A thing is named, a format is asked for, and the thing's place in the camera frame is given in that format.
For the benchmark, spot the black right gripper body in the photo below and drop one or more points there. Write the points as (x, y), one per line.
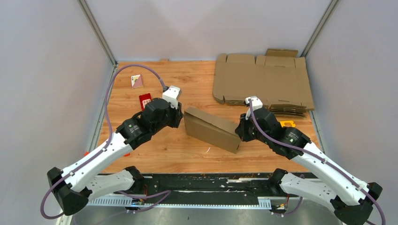
(247, 133)

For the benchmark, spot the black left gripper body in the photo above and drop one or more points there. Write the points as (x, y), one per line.
(173, 117)

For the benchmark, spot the red small box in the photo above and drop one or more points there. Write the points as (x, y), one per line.
(144, 100)

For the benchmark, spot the brown cardboard box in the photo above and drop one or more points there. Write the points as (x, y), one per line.
(212, 129)

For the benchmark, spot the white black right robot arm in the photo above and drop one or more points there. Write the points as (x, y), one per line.
(349, 198)

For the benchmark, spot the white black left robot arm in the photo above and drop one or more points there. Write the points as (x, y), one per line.
(74, 186)

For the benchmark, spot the pink white card box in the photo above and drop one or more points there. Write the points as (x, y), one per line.
(137, 81)

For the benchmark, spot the yellow plastic tool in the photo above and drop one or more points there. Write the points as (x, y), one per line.
(288, 123)

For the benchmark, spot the stack of flat cardboard boxes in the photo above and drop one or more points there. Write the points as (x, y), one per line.
(278, 78)

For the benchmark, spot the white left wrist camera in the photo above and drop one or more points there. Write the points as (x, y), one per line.
(172, 95)

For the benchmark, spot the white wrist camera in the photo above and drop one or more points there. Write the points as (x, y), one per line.
(253, 103)
(172, 95)

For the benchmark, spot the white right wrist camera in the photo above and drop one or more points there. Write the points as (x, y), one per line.
(253, 103)

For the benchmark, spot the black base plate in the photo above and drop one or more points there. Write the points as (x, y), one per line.
(204, 190)

